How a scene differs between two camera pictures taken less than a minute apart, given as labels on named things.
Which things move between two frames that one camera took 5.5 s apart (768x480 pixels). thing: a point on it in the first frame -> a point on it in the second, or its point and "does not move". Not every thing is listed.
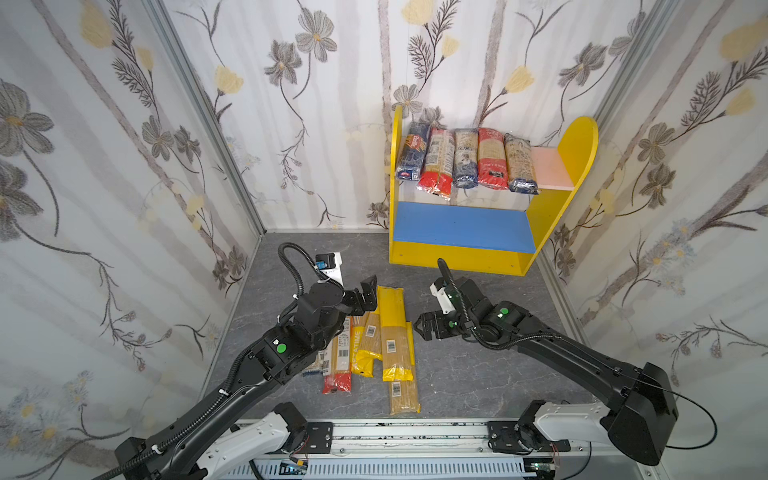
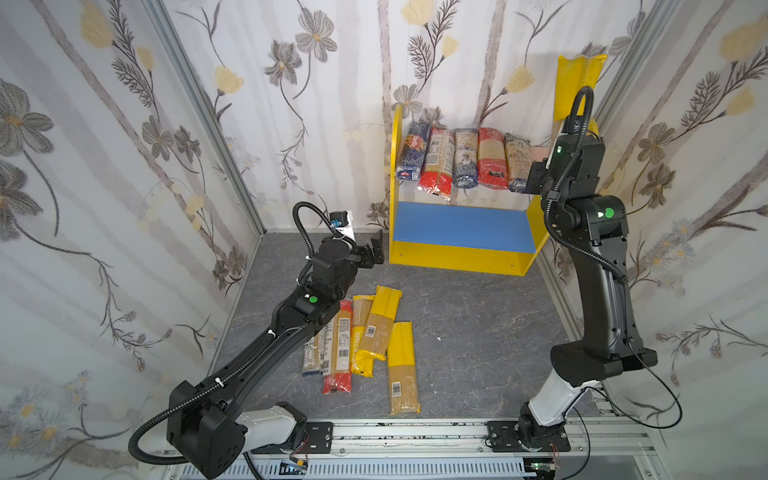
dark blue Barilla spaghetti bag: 413,151 does not move
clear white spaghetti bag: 321,364 does not move
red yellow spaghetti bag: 492,159 does not move
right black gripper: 445,319 -> 537,178
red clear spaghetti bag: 340,379 does not move
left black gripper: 354,299 -> 369,255
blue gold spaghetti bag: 466,158 does not move
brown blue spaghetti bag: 520,163 does not move
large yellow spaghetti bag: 397,337 -> 572,75
